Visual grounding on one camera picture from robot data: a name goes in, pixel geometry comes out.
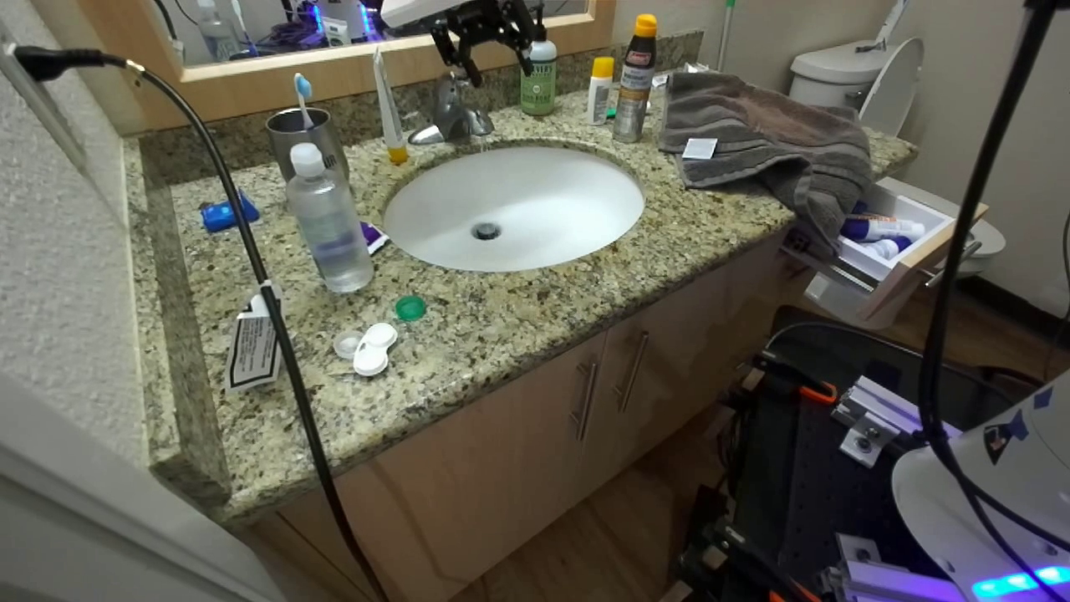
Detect clear bottle with white cap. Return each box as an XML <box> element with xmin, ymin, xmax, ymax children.
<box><xmin>285</xmin><ymin>140</ymin><xmax>376</xmax><ymax>300</ymax></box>

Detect spray can with orange cap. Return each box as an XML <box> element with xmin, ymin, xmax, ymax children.
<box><xmin>610</xmin><ymin>12</ymin><xmax>663</xmax><ymax>148</ymax></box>

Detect white round cap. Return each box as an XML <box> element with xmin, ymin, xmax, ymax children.
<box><xmin>346</xmin><ymin>321</ymin><xmax>401</xmax><ymax>381</ymax></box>

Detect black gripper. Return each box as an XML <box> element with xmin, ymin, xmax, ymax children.
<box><xmin>426</xmin><ymin>0</ymin><xmax>542</xmax><ymax>91</ymax></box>

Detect black power cable with plug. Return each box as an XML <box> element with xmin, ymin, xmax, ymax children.
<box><xmin>11</xmin><ymin>44</ymin><xmax>395</xmax><ymax>602</ymax></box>

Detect white door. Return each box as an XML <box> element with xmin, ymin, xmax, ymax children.
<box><xmin>0</xmin><ymin>372</ymin><xmax>286</xmax><ymax>602</ymax></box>

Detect gray towel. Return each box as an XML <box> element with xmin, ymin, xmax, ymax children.
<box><xmin>654</xmin><ymin>70</ymin><xmax>897</xmax><ymax>265</ymax></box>

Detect open wooden drawer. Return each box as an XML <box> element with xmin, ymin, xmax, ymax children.
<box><xmin>798</xmin><ymin>178</ymin><xmax>993</xmax><ymax>330</ymax></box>

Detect black robot cart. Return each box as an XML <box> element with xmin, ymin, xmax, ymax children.
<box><xmin>678</xmin><ymin>321</ymin><xmax>1046</xmax><ymax>602</ymax></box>

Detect green soap pump bottle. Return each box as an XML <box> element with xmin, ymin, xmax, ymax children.
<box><xmin>513</xmin><ymin>16</ymin><xmax>560</xmax><ymax>125</ymax></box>

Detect metal cabinet door handle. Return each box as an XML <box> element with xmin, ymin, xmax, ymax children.
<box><xmin>569</xmin><ymin>350</ymin><xmax>606</xmax><ymax>445</ymax></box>
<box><xmin>614</xmin><ymin>325</ymin><xmax>653</xmax><ymax>414</ymax></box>

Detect chrome faucet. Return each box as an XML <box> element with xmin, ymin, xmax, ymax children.
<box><xmin>404</xmin><ymin>64</ymin><xmax>498</xmax><ymax>150</ymax></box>

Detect small bottle with yellow cap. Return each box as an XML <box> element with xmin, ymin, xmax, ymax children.
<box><xmin>584</xmin><ymin>56</ymin><xmax>617</xmax><ymax>126</ymax></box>

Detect blue purple tube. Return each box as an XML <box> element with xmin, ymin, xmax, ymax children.
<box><xmin>838</xmin><ymin>213</ymin><xmax>917</xmax><ymax>248</ymax></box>

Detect wood framed mirror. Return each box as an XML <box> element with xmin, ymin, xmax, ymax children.
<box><xmin>75</xmin><ymin>0</ymin><xmax>617</xmax><ymax>126</ymax></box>

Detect white oval sink basin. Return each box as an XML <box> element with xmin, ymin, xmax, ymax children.
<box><xmin>382</xmin><ymin>140</ymin><xmax>647</xmax><ymax>278</ymax></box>

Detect wooden vanity cabinet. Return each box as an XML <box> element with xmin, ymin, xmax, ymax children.
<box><xmin>236</xmin><ymin>228</ymin><xmax>805</xmax><ymax>602</ymax></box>

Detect small blue plastic object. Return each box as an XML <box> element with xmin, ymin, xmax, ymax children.
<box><xmin>196</xmin><ymin>194</ymin><xmax>265</xmax><ymax>238</ymax></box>

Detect white cable warning tag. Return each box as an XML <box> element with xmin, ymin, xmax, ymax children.
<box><xmin>224</xmin><ymin>291</ymin><xmax>286</xmax><ymax>396</ymax></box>

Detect purple packet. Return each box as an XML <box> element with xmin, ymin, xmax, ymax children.
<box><xmin>359</xmin><ymin>218</ymin><xmax>395</xmax><ymax>261</ymax></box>

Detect green round cap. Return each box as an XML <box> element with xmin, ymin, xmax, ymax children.
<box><xmin>395</xmin><ymin>291</ymin><xmax>431</xmax><ymax>327</ymax></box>

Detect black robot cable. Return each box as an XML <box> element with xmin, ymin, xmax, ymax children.
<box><xmin>914</xmin><ymin>0</ymin><xmax>1070</xmax><ymax>602</ymax></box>

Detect white toilet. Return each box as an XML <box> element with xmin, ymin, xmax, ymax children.
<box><xmin>785</xmin><ymin>29</ymin><xmax>1008</xmax><ymax>282</ymax></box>

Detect blue white toothbrush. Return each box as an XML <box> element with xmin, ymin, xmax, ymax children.
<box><xmin>291</xmin><ymin>70</ymin><xmax>316</xmax><ymax>135</ymax></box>

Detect aluminium extrusion bracket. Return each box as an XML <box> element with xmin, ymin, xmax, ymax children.
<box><xmin>833</xmin><ymin>533</ymin><xmax>972</xmax><ymax>602</ymax></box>
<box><xmin>829</xmin><ymin>375</ymin><xmax>963</xmax><ymax>472</ymax></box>

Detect white round container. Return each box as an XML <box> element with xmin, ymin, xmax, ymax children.
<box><xmin>869</xmin><ymin>235</ymin><xmax>917</xmax><ymax>265</ymax></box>

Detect green white plastic stick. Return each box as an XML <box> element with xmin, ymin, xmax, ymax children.
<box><xmin>712</xmin><ymin>0</ymin><xmax>746</xmax><ymax>78</ymax></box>

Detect metal toothbrush cup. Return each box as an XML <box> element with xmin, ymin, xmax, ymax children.
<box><xmin>265</xmin><ymin>107</ymin><xmax>351</xmax><ymax>189</ymax></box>

